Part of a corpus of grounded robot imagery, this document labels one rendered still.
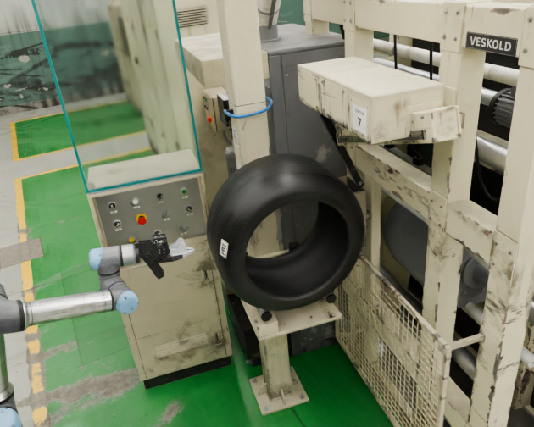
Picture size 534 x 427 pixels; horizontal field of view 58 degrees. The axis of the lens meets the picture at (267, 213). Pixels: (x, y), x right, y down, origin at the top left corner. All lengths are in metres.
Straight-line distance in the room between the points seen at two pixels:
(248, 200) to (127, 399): 1.73
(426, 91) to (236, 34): 0.76
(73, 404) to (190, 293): 0.98
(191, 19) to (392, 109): 3.77
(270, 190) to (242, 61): 0.54
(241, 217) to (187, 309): 1.17
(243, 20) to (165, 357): 1.87
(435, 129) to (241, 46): 0.83
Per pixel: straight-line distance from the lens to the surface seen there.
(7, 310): 1.62
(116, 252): 1.77
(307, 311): 2.13
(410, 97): 1.52
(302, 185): 1.69
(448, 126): 1.50
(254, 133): 2.01
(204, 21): 5.13
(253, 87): 1.96
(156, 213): 2.49
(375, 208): 2.31
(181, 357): 2.95
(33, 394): 3.37
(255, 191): 1.68
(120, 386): 3.17
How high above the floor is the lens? 2.15
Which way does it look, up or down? 27 degrees down
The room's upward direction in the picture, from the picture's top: 6 degrees counter-clockwise
